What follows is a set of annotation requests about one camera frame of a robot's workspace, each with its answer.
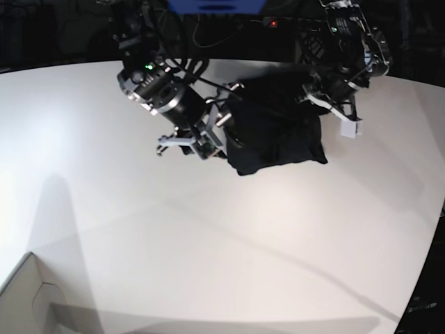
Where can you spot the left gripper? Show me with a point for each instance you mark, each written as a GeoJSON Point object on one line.
{"type": "Point", "coordinates": [342, 103]}

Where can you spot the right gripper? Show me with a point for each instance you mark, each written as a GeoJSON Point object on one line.
{"type": "Point", "coordinates": [193, 117]}

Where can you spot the black t-shirt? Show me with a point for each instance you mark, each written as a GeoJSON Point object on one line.
{"type": "Point", "coordinates": [270, 126]}

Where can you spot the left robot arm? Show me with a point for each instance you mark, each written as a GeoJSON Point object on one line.
{"type": "Point", "coordinates": [344, 53]}

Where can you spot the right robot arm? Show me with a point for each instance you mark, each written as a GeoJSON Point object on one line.
{"type": "Point", "coordinates": [152, 78]}

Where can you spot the black power strip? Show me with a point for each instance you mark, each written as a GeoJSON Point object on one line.
{"type": "Point", "coordinates": [281, 22]}

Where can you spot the blue plastic bin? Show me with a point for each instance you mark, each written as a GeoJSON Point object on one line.
{"type": "Point", "coordinates": [217, 6]}

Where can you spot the white cardboard box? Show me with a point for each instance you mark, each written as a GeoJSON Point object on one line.
{"type": "Point", "coordinates": [31, 305]}

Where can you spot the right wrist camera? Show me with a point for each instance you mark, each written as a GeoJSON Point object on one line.
{"type": "Point", "coordinates": [206, 149]}

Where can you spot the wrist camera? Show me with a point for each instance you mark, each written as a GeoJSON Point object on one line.
{"type": "Point", "coordinates": [351, 129]}
{"type": "Point", "coordinates": [206, 149]}

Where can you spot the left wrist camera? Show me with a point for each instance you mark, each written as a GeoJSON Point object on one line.
{"type": "Point", "coordinates": [351, 129]}

